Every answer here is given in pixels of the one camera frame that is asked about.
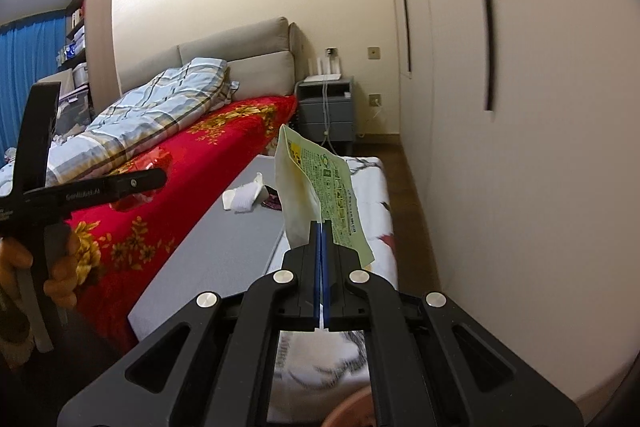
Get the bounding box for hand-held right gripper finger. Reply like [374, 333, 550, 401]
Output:
[56, 221, 323, 427]
[322, 219, 585, 427]

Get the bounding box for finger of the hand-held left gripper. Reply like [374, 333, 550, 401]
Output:
[107, 168, 168, 201]

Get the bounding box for green snack packet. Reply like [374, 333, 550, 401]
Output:
[274, 123, 376, 267]

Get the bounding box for pink trash bin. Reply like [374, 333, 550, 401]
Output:
[322, 384, 373, 427]

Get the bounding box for person's left forearm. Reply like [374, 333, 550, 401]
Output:
[0, 279, 41, 368]

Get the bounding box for person's left hand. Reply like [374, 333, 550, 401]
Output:
[0, 232, 81, 308]

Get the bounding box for clear storage box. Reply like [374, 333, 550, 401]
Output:
[57, 89, 93, 132]

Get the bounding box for red floral blanket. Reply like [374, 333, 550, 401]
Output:
[65, 94, 301, 343]

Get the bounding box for plaid quilt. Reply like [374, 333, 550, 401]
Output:
[0, 57, 238, 198]

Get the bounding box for blue curtain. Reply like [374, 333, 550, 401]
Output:
[0, 14, 68, 152]

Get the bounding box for white crumpled tissue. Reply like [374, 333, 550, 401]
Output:
[221, 172, 273, 212]

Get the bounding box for grey table mat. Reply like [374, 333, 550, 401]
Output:
[127, 154, 286, 343]

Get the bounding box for wooden shelf unit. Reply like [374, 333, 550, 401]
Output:
[57, 0, 121, 115]

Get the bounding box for grey nightstand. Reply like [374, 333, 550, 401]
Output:
[295, 76, 357, 144]

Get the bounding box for beige padded headboard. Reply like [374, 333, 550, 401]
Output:
[116, 17, 311, 100]

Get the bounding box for white router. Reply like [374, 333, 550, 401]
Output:
[302, 57, 343, 82]

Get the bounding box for white wardrobe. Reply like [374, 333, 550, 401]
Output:
[377, 0, 640, 403]

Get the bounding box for white router cable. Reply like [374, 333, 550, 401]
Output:
[320, 82, 336, 148]

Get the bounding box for white charger cable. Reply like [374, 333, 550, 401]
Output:
[357, 104, 381, 140]

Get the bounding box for black wardrobe door handle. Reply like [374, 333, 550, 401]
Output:
[394, 0, 413, 74]
[462, 0, 497, 112]

